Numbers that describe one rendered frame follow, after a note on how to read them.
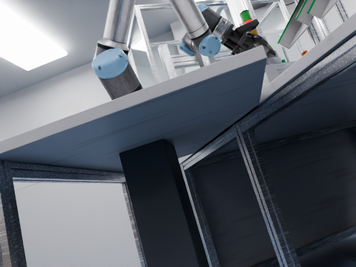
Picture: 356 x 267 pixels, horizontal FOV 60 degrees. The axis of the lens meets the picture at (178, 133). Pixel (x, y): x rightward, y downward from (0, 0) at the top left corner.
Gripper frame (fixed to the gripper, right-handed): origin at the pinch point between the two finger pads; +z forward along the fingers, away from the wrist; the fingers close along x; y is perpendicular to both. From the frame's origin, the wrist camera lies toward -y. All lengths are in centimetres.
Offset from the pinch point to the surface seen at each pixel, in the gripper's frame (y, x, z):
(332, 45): 36, 50, -1
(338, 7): -18.1, 19.9, 9.9
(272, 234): 63, 0, 28
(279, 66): 17.5, 16.7, 0.5
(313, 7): 10.6, 35.4, -3.8
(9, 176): 89, 14, -47
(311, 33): 1.0, 20.3, 4.5
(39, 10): -70, -201, -191
